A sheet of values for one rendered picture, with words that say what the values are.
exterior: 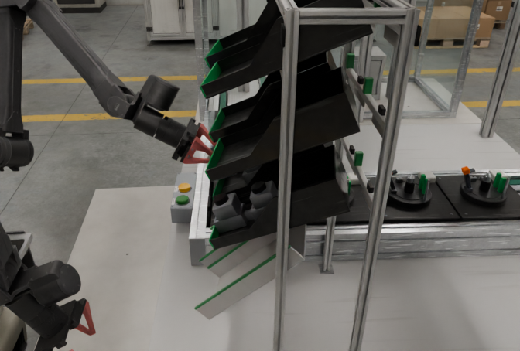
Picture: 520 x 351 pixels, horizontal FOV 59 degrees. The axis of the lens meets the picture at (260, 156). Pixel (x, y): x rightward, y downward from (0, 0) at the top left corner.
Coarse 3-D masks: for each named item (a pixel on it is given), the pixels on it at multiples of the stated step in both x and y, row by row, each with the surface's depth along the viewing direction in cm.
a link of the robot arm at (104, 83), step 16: (16, 0) 107; (32, 0) 107; (48, 0) 112; (32, 16) 109; (48, 16) 108; (48, 32) 108; (64, 32) 107; (64, 48) 107; (80, 48) 106; (80, 64) 105; (96, 64) 104; (96, 80) 104; (112, 80) 103; (96, 96) 103; (128, 96) 103; (112, 112) 102
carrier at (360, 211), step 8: (352, 176) 152; (352, 184) 152; (360, 184) 152; (352, 192) 144; (360, 192) 148; (352, 200) 140; (360, 200) 143; (352, 208) 140; (360, 208) 140; (368, 208) 140; (336, 216) 136; (344, 216) 136; (352, 216) 136; (360, 216) 136; (368, 216) 136; (312, 224) 134; (320, 224) 134
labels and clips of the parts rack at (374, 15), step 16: (368, 0) 84; (304, 16) 64; (320, 16) 64; (336, 16) 64; (352, 16) 65; (368, 16) 65; (384, 16) 65; (400, 16) 65; (384, 32) 79; (416, 32) 66; (352, 64) 100; (368, 80) 86; (384, 112) 78; (368, 192) 86
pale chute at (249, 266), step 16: (304, 224) 98; (256, 240) 104; (272, 240) 103; (304, 240) 93; (224, 256) 107; (240, 256) 107; (256, 256) 104; (272, 256) 89; (288, 256) 89; (304, 256) 89; (224, 272) 110; (240, 272) 105; (256, 272) 92; (272, 272) 91; (224, 288) 95; (240, 288) 94; (256, 288) 94; (208, 304) 98; (224, 304) 97
